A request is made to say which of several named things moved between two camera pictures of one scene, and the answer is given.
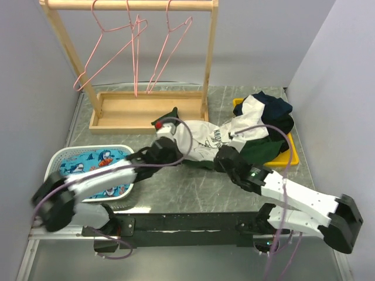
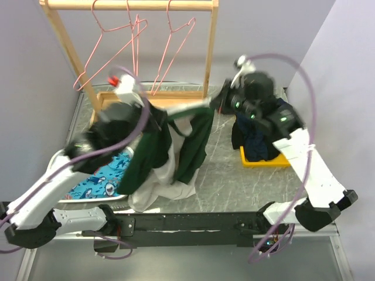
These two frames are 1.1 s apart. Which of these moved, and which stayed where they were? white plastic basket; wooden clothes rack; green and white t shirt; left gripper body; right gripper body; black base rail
Moved: right gripper body; left gripper body; green and white t shirt
Stayed: black base rail; wooden clothes rack; white plastic basket
